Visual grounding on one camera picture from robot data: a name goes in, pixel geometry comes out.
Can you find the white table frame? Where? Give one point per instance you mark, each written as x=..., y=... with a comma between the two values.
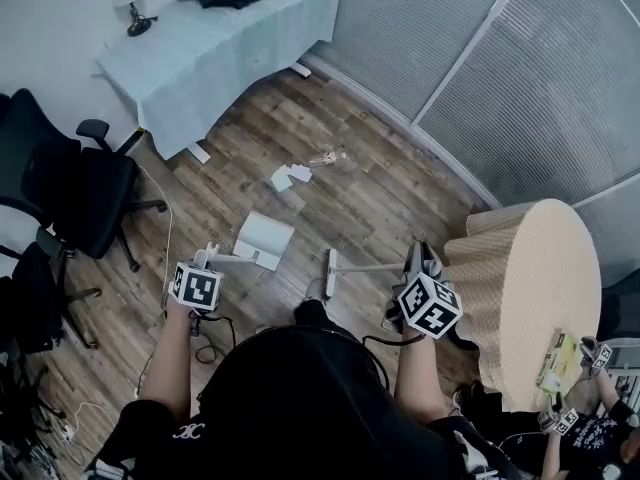
x=201, y=154

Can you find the pink wrapper trash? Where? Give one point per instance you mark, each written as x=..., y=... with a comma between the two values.
x=324, y=158

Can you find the person's right forearm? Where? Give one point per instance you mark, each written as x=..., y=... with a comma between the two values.
x=417, y=373

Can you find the small white paper trash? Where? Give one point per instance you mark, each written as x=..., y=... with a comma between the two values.
x=300, y=172

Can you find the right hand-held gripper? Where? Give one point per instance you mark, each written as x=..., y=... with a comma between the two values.
x=430, y=307

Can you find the desk lamp with black base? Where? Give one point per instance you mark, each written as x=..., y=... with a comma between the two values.
x=135, y=25

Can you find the clear plastic trash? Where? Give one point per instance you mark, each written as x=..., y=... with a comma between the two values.
x=347, y=164

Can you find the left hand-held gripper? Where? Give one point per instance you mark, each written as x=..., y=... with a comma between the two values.
x=196, y=288

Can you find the white power strip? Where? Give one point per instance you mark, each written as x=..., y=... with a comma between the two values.
x=67, y=433

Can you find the white broom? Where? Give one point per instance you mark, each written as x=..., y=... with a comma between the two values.
x=331, y=279

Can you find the round table with beige cloth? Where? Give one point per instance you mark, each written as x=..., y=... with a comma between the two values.
x=540, y=288

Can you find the large white paper trash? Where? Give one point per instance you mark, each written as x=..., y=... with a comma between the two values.
x=281, y=180

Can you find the black office chair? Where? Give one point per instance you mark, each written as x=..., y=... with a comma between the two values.
x=35, y=298
x=85, y=193

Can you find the person's left forearm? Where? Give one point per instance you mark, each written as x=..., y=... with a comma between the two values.
x=166, y=363

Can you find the white dustpan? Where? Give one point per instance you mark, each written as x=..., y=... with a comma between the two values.
x=264, y=240

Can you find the light blue tablecloth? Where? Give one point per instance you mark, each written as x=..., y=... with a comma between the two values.
x=220, y=53

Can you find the person's black shirt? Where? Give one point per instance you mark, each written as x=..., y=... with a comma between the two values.
x=300, y=403

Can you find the wooden floor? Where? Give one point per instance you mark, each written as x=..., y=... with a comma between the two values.
x=375, y=208

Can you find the yellow green box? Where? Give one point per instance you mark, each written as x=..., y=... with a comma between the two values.
x=557, y=363

